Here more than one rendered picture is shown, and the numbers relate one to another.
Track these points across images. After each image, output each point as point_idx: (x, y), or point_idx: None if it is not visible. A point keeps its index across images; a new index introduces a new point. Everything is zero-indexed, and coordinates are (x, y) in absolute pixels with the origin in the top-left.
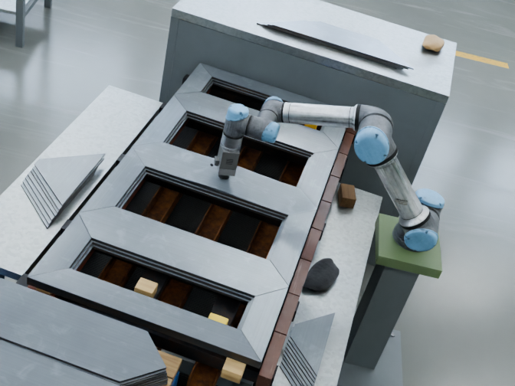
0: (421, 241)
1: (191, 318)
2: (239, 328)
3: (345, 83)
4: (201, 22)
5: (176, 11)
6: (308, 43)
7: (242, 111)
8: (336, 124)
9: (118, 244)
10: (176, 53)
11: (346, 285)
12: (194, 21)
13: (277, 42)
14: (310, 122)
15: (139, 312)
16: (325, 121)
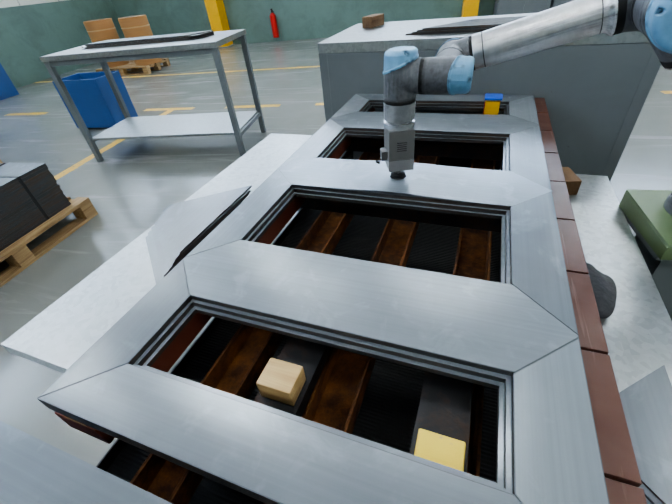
0: None
1: (373, 471)
2: (506, 484)
3: (520, 63)
4: (348, 48)
5: (322, 46)
6: (467, 33)
7: (407, 49)
8: (574, 32)
9: (232, 300)
10: (333, 94)
11: (635, 302)
12: (341, 49)
13: (432, 39)
14: (523, 48)
15: (246, 465)
16: (552, 33)
